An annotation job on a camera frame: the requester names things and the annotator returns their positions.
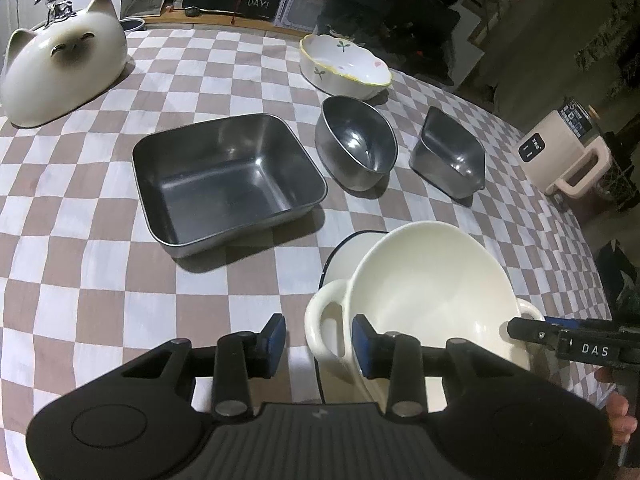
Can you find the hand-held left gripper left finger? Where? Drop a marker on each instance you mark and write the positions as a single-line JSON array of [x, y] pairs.
[[274, 345]]

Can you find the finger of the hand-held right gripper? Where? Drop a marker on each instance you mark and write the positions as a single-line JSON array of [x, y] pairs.
[[535, 335], [585, 324]]

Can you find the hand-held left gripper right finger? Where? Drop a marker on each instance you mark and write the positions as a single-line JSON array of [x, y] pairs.
[[361, 347]]

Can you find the white leaf-print plate dark rim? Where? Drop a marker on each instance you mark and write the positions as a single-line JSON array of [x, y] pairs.
[[345, 260]]

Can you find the large square steel tray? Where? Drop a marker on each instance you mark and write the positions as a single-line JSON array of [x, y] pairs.
[[220, 180]]

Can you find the small square steel bowl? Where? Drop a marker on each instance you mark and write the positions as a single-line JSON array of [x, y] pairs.
[[450, 150]]

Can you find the round steel bowl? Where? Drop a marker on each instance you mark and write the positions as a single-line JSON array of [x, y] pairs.
[[355, 135]]

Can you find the white floral bowl yellow rim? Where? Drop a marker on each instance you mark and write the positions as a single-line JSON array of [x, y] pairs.
[[345, 60]]

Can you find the person's right hand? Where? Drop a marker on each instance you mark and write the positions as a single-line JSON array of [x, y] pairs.
[[617, 415]]

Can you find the white net hanging basket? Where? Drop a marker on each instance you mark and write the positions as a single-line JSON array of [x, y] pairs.
[[622, 180]]

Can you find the cream electric kettle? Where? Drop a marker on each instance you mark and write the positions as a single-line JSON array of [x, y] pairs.
[[545, 152]]

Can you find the brown white checkered tablecloth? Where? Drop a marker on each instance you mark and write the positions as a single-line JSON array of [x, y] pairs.
[[100, 285]]

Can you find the printed hanging cloth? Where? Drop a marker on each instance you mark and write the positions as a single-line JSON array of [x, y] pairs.
[[610, 50]]

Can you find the white cat-shaped ceramic dome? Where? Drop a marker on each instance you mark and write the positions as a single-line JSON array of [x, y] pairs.
[[55, 75]]

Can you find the small dark pet bowl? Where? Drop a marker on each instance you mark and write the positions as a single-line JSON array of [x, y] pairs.
[[132, 24]]

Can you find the small metal faucet ornament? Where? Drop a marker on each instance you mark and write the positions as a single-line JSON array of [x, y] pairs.
[[57, 10]]

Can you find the white perforated frame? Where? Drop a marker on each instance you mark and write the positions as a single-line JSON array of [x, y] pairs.
[[300, 5]]

